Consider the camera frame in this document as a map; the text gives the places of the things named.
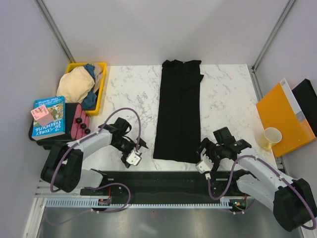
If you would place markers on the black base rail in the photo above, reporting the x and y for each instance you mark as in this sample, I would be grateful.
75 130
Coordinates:
156 187

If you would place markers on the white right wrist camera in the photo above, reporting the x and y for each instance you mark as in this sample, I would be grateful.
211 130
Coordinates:
205 166

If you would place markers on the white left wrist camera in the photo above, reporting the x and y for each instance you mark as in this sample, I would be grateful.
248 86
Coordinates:
134 158

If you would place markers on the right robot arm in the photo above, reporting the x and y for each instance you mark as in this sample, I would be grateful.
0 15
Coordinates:
290 200

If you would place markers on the blue t shirt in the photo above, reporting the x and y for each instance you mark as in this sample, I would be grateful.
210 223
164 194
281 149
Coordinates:
89 100

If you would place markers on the pink cube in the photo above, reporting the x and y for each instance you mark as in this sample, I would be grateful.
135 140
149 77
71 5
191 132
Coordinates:
41 116

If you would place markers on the orange folder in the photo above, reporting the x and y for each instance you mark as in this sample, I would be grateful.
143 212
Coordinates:
280 109

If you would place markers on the black box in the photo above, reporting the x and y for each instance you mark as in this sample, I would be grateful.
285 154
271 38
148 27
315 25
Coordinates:
307 100

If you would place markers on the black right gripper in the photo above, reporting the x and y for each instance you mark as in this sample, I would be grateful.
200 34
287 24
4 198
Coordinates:
208 144

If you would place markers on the yellow plastic bin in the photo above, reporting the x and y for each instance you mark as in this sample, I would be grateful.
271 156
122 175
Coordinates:
100 99

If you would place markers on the yellow mug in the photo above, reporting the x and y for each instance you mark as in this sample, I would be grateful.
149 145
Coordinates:
270 137

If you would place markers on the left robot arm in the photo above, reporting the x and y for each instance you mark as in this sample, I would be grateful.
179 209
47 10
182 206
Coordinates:
63 167

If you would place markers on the white slotted cable duct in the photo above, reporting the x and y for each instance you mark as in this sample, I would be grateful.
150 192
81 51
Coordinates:
101 203

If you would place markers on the blue paperback book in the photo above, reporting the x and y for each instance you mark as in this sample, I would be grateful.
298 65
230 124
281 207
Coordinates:
56 106

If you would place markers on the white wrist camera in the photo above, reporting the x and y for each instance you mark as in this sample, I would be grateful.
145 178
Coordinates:
205 166
134 158

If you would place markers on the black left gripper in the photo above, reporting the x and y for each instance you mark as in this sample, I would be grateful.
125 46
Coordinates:
136 146

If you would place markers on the black t shirt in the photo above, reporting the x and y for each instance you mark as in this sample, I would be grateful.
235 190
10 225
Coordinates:
178 133

